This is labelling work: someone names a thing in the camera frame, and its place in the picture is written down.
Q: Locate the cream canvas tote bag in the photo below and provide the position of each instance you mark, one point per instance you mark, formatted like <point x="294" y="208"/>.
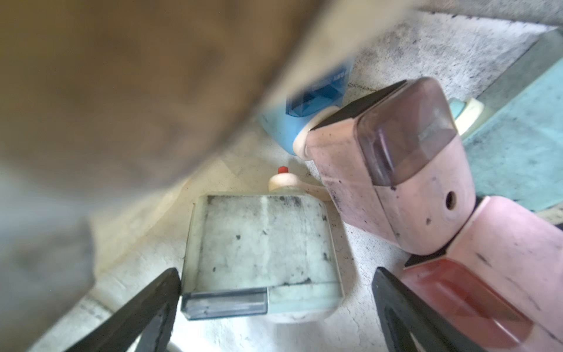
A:
<point x="108" y="106"/>

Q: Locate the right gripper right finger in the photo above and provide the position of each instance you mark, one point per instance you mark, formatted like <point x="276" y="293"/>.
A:
<point x="407" y="321"/>

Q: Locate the pink red-drawer pencil sharpener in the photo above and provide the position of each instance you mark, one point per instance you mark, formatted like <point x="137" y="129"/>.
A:
<point x="500" y="281"/>

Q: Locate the light blue pencil sharpener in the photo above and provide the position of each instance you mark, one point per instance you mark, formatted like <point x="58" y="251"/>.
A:
<point x="289" y="122"/>

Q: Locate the pink clear-drawer pencil sharpener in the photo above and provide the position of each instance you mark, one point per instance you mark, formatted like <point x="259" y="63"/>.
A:
<point x="394" y="165"/>

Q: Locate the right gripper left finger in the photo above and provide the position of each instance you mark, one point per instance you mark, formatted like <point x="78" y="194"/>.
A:
<point x="148" y="319"/>

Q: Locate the teal grey pencil sharpener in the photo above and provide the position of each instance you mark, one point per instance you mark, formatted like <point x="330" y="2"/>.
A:
<point x="512" y="132"/>

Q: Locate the mint green pencil sharpener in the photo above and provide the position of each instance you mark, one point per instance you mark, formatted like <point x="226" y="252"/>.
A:
<point x="268" y="253"/>

